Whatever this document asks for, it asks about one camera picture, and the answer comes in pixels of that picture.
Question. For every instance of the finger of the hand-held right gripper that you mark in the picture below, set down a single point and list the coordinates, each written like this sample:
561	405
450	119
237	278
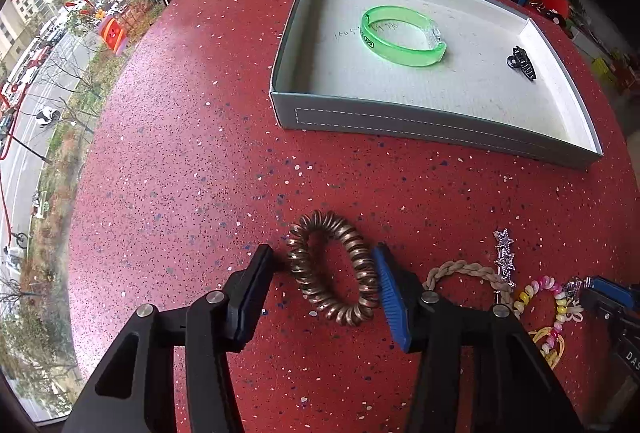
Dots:
610	293

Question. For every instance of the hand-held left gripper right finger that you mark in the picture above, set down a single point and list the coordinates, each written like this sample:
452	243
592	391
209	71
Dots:
390	298

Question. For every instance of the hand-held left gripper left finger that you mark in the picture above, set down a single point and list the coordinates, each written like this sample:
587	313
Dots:
250	308

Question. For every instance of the silver charm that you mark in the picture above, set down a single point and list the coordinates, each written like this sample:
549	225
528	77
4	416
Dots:
573	288

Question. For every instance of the yellow elastic hair band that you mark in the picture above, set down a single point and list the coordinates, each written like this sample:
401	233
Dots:
555	353

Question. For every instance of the silver star hair clip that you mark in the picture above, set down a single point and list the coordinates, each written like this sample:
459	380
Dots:
506	258

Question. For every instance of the grey cardboard box tray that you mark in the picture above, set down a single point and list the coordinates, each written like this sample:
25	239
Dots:
450	88

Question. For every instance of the black hair claw clip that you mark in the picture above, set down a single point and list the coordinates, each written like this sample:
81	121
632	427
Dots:
522	63

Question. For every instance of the lantern window sticker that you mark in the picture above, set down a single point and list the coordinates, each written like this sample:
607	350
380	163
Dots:
112	33

